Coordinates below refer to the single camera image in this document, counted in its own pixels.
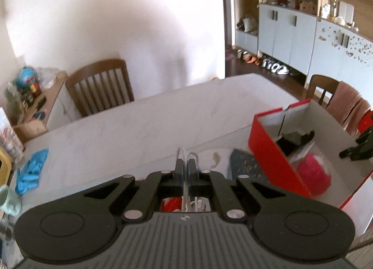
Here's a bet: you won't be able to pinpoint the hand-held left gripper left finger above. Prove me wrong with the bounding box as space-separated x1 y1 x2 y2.
83 158 185 223

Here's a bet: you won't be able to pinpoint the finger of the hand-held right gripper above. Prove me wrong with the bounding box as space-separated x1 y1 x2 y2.
356 131 373 145
339 147 362 159

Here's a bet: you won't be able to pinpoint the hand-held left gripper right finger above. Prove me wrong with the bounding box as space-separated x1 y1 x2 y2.
188 158 287 223

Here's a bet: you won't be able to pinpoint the white cable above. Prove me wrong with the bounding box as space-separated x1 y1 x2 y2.
176 148 209 213

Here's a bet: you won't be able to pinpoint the pink fluffy plush toy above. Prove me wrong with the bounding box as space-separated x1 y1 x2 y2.
294 154 333 198

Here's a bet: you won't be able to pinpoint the white printed packet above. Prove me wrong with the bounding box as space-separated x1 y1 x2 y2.
287 141 315 165

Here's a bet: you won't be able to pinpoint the black knit glove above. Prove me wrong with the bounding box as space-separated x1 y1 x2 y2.
275 131 316 156

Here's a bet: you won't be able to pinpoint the red cardboard box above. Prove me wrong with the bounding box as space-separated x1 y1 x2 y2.
248 99 373 210

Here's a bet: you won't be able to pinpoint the small red item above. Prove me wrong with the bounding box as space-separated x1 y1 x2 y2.
160 196 183 213

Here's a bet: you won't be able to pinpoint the pink towel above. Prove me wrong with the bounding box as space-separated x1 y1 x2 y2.
326 81 370 137

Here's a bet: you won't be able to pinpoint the wooden chair with towel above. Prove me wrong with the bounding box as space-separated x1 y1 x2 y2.
306 75 340 108

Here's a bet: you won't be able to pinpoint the row of shoes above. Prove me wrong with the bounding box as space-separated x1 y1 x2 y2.
236 49 292 76

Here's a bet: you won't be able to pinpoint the wooden slatted chair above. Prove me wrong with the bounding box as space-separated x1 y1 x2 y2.
66 59 135 117

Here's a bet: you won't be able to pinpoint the white sideboard with wooden top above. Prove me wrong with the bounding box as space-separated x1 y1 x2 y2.
6 71 83 144

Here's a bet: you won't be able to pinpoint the blue rubber gloves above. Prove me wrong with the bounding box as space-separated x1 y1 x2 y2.
15 149 49 195

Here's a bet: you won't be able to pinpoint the brown cardboard box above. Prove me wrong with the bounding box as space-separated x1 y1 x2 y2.
13 120 48 143

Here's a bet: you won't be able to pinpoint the clear plastic bag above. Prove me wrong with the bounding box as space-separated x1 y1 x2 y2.
36 67 60 89

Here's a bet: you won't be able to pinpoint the green mug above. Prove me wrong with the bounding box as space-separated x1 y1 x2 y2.
0 184 22 215

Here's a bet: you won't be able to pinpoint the yellow container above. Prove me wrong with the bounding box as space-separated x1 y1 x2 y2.
0 147 13 188

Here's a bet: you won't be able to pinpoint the red and white printed box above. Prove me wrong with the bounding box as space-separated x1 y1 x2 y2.
0 106 24 156

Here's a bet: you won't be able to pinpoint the blue globe ball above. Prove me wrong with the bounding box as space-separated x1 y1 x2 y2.
15 67 36 87

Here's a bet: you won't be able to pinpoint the white and wood wall cabinet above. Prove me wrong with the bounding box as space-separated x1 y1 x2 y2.
233 0 373 106

